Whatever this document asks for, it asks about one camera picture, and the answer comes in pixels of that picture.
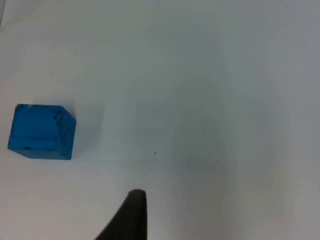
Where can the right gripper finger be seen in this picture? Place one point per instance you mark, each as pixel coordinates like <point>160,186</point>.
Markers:
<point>132,220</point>

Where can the blue cube block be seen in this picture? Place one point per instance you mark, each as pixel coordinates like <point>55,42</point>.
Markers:
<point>40,131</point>

